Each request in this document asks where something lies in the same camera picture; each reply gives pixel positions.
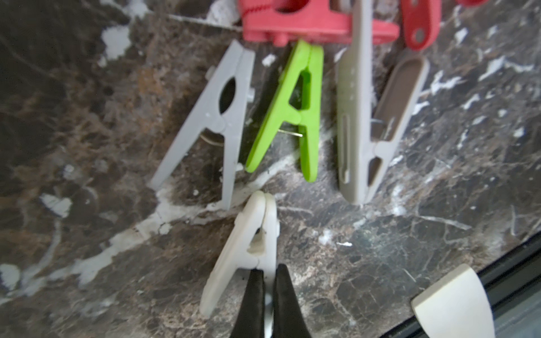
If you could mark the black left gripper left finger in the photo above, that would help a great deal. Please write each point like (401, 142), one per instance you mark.
(250, 319)

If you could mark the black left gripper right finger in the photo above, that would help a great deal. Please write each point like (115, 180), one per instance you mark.
(288, 320)

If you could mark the white clothespin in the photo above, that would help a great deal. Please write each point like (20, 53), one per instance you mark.
(252, 244)

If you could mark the beige tape strip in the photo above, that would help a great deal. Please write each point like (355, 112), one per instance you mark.
(455, 306)

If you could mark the light grey clothespin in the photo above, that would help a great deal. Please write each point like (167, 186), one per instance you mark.
(236, 65)

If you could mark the green clothespin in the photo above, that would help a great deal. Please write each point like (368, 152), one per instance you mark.
(297, 101)

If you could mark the taupe grey clothespin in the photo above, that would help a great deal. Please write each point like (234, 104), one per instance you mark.
(367, 137)

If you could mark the pink red clothespin flat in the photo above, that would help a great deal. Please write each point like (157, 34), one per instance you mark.
(281, 22)

